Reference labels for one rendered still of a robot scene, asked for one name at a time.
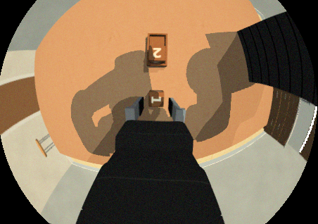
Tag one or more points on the brown calendar cube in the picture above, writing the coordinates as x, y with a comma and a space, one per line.
156, 54
156, 98

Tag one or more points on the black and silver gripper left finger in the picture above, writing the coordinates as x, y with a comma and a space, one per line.
135, 110

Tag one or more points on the brown wooden tray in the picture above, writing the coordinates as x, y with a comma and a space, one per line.
159, 39

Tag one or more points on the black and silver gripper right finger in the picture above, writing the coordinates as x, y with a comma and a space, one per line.
177, 113

